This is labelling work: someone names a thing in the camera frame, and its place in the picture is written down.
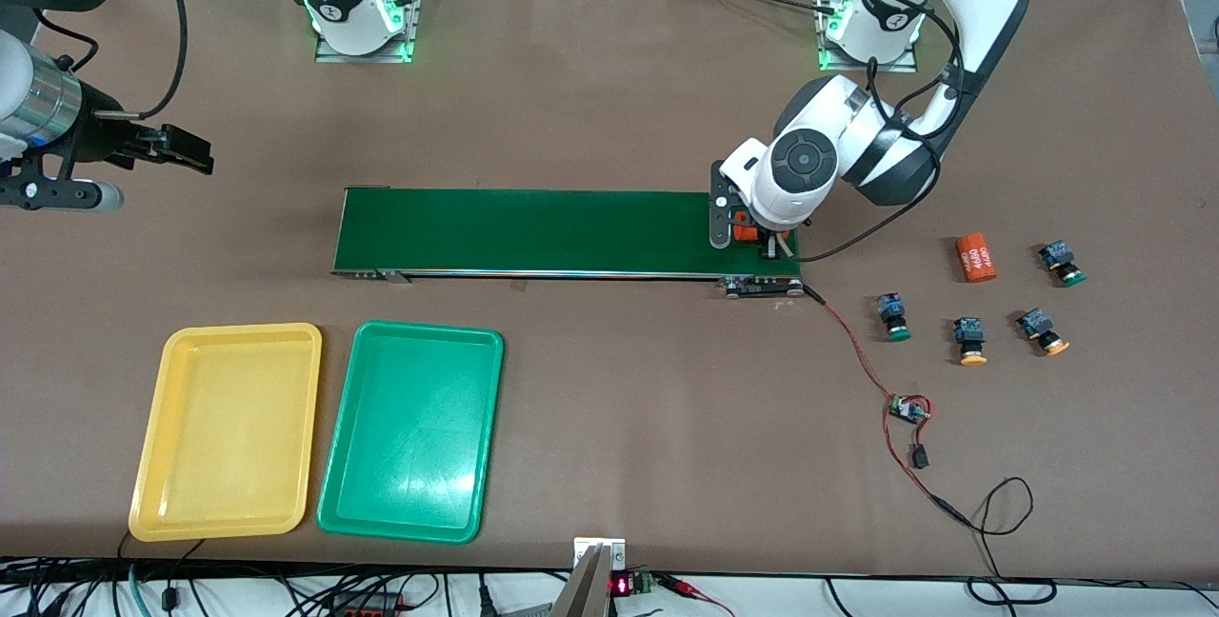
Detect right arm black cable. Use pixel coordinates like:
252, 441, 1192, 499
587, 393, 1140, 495
119, 0, 190, 120

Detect small metal bracket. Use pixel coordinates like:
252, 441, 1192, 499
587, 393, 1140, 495
573, 537, 628, 572

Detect green conveyor belt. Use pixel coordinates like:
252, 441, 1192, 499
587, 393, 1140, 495
331, 187, 803, 280

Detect yellow plastic tray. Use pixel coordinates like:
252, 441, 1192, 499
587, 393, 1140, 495
129, 323, 323, 542

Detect red clip lead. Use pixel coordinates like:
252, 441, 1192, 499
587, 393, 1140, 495
657, 574, 736, 617

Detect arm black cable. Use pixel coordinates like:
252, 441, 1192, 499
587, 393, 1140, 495
798, 0, 965, 263
119, 0, 190, 120

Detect yellow push button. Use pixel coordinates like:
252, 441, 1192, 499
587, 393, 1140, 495
1015, 308, 1070, 357
954, 316, 989, 368

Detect red black twin wire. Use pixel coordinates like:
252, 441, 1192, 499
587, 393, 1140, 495
803, 284, 974, 528

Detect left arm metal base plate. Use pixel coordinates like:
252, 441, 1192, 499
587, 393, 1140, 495
819, 0, 920, 73

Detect black conveyor motor drive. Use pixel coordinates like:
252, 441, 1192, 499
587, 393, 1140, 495
719, 276, 809, 299

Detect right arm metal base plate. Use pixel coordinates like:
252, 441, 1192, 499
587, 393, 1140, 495
314, 0, 425, 64

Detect black power strip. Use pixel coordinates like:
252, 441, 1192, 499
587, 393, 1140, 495
329, 593, 403, 617

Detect grey metal pole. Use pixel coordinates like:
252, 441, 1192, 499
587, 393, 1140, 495
548, 544, 616, 617

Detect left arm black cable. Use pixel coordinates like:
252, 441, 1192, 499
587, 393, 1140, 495
798, 0, 965, 263

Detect green plastic tray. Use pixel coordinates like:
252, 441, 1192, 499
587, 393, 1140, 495
317, 320, 505, 544

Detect thin black cable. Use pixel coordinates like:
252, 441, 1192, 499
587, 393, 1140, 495
967, 477, 1058, 605

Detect green push button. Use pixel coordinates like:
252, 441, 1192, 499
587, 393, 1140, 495
1038, 241, 1088, 288
876, 293, 912, 343

